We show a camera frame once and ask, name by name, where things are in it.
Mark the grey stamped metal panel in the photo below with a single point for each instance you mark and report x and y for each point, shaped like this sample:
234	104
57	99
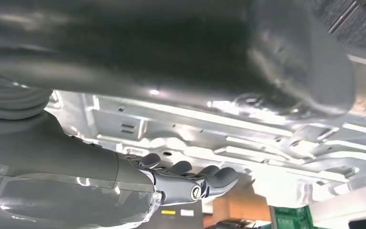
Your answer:
202	136

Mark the brown cardboard box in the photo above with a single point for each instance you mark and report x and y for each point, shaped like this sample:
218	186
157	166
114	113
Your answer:
239	205

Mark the green crate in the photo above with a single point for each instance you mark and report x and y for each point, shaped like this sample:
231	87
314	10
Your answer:
292	218

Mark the white cabinet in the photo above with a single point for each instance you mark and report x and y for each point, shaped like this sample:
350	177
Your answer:
344	205

